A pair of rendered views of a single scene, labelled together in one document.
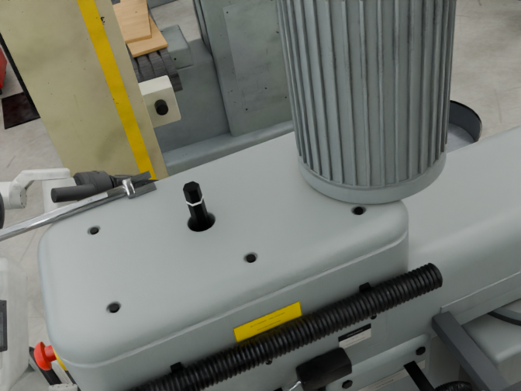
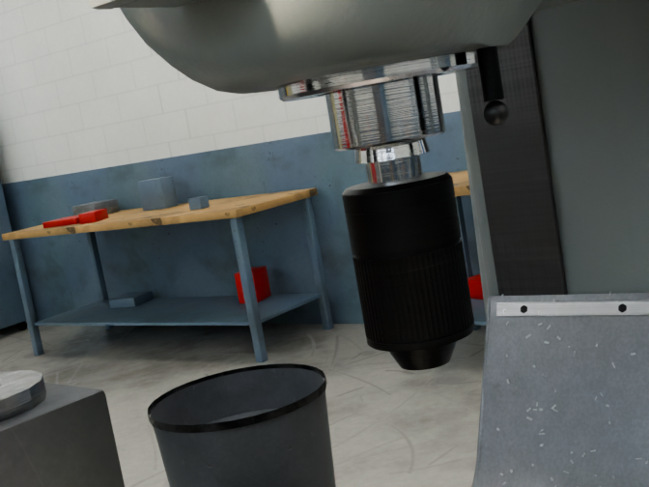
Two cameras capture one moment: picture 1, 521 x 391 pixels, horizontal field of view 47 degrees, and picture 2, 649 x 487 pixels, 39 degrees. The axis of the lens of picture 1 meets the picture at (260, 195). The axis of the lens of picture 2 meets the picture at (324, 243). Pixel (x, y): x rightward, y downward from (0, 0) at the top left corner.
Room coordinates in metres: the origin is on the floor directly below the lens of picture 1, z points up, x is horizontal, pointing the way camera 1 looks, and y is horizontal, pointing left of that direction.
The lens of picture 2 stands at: (0.30, 0.35, 1.30)
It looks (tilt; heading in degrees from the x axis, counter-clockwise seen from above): 8 degrees down; 321
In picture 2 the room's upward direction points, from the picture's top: 10 degrees counter-clockwise
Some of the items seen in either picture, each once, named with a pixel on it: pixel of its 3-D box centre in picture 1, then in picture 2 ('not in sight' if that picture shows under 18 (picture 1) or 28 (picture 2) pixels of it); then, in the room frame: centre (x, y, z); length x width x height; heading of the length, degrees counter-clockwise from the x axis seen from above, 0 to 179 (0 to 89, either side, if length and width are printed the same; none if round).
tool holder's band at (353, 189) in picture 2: not in sight; (397, 191); (0.58, 0.08, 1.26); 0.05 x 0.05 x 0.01
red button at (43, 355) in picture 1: (48, 354); not in sight; (0.52, 0.33, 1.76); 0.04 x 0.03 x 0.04; 14
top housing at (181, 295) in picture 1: (223, 257); not in sight; (0.58, 0.07, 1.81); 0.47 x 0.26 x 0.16; 104
